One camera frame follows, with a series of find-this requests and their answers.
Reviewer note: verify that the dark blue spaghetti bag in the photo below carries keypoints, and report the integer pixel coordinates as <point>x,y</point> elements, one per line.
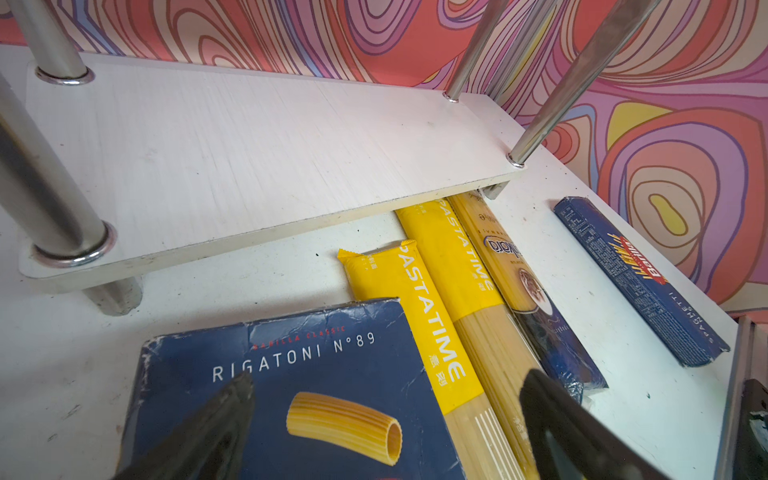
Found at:
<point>560,352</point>

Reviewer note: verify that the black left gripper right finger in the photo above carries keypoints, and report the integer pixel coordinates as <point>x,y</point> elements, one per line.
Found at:
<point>568,442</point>

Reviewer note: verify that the blue Barilla rigatoni box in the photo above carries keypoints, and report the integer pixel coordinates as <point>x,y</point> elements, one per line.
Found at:
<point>340,393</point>

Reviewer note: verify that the yellow Pastatime spaghetti bag right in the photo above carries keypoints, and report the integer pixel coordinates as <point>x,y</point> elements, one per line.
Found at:
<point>500,356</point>

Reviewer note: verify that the yellow pastatime spaghetti bag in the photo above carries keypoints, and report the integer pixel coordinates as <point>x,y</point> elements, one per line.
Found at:
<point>500,356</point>
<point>400,272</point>

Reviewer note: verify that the yellow Pastatime spaghetti bag left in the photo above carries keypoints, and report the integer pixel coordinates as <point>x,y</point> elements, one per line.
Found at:
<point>400,272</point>

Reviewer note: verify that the white two-tier shelf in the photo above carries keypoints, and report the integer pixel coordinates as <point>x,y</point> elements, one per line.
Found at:
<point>115,167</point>

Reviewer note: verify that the blue Barilla spaghetti box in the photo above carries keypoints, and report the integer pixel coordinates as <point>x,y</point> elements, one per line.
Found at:
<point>683,331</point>

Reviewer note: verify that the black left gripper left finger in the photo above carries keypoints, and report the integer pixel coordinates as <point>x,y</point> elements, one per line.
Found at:
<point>209,444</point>

